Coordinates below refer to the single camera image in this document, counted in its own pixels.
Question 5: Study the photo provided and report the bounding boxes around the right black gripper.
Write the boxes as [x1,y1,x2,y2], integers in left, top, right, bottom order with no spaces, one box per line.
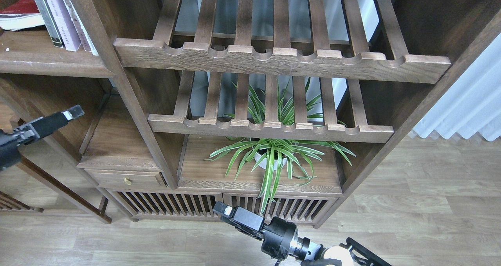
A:
[213,202,301,261]

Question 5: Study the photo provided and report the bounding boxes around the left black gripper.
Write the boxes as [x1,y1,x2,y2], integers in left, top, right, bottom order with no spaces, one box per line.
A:
[0,104,85,170]

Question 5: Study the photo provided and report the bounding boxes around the white lavender cover book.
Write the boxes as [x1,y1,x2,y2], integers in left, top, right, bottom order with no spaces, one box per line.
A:
[46,0,81,52]

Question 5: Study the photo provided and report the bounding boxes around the black yellow-green cover book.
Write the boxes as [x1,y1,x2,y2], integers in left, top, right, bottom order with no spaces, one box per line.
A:
[34,0,64,48]

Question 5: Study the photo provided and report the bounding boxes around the red cover book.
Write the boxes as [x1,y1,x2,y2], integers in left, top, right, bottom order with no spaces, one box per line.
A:
[0,0,45,31]

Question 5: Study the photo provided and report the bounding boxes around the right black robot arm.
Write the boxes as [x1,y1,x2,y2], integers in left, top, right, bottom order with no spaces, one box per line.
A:
[213,201,390,266]

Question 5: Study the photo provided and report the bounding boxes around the white standing books on shelf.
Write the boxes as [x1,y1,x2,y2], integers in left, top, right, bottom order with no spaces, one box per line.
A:
[63,0,99,56]

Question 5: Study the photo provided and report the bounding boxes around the white plant pot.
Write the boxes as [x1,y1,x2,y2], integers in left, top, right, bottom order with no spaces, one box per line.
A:
[254,150,287,170]

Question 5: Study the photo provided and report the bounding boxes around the green spider plant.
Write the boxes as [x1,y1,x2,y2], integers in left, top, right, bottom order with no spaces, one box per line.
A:
[206,85,356,215]

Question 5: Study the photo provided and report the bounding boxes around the dark wooden bookshelf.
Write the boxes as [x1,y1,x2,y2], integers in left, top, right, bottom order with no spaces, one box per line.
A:
[1,0,500,228]

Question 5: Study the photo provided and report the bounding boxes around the white curtain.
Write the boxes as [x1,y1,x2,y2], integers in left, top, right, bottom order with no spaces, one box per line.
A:
[412,35,501,141]

